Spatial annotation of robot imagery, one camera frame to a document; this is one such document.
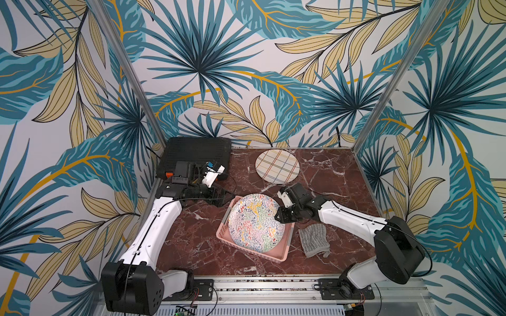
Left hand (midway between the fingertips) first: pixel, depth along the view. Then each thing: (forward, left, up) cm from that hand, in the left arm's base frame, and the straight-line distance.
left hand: (225, 193), depth 76 cm
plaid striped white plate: (+30, -24, -20) cm, 44 cm away
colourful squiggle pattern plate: (-5, -11, -17) cm, 21 cm away
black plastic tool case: (+39, +11, -17) cm, 44 cm away
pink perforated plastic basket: (-16, -22, -19) cm, 33 cm away
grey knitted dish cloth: (-11, -37, -17) cm, 42 cm away
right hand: (-2, -22, -15) cm, 26 cm away
